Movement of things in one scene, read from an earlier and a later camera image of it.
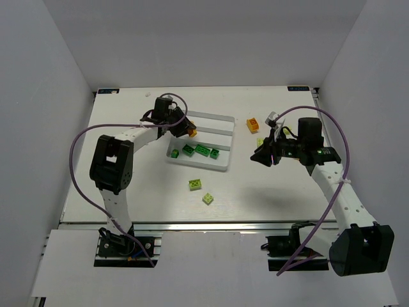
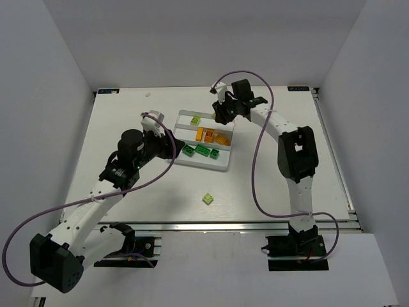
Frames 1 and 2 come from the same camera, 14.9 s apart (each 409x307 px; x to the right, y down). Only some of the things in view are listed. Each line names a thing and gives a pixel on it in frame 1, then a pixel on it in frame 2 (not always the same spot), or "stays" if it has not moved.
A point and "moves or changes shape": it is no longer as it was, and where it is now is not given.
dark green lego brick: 188,150 stays
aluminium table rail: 197,226 stays
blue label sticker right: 298,88 stays
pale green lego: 208,198 stays
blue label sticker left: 108,91 stays
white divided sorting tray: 210,148 stays
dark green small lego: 214,153 stays
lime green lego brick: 195,184 -> 195,120
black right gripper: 272,152 -> 220,112
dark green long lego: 202,150 stays
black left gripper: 180,123 -> 167,147
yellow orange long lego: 194,133 moves or changes shape
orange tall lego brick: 252,125 -> 209,135
